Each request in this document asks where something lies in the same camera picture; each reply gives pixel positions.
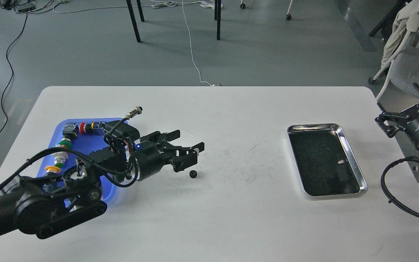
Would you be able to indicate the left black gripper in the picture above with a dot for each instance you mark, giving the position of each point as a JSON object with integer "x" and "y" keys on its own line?
{"x": 154, "y": 151}

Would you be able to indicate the small black gear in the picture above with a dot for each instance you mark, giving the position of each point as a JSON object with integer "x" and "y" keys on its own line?
{"x": 193, "y": 174}

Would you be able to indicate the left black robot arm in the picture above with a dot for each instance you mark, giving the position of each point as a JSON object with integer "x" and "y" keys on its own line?
{"x": 60, "y": 187}

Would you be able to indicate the beige cloth on chair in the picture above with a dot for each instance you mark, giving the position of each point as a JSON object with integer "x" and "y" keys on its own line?
{"x": 407, "y": 20}

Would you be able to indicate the blue plastic tray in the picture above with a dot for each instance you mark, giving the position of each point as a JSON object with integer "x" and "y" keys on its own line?
{"x": 84, "y": 144}

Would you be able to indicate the shiny metal tray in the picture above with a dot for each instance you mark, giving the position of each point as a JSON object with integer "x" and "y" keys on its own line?
{"x": 326, "y": 164}

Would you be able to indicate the white green push button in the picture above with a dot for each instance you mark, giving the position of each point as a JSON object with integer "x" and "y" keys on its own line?
{"x": 60, "y": 158}

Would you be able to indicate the black table leg right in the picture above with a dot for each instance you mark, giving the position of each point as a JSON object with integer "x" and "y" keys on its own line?
{"x": 217, "y": 17}

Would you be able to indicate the black table leg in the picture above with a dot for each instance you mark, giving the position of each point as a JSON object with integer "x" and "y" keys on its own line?
{"x": 217, "y": 17}
{"x": 133, "y": 19}

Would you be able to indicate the black table leg left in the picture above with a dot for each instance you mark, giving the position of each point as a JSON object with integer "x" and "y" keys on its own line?
{"x": 133, "y": 19}

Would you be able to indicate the black power strip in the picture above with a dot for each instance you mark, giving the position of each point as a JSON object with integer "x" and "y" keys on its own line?
{"x": 19, "y": 7}

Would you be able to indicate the red push button switch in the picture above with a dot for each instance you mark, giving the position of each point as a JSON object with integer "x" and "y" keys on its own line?
{"x": 92, "y": 128}

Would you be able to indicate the green push button switch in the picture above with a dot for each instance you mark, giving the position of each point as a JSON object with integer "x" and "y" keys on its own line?
{"x": 70, "y": 132}

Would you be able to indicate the yellow push button switch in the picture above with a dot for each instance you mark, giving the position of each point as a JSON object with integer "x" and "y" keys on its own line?
{"x": 52, "y": 172}

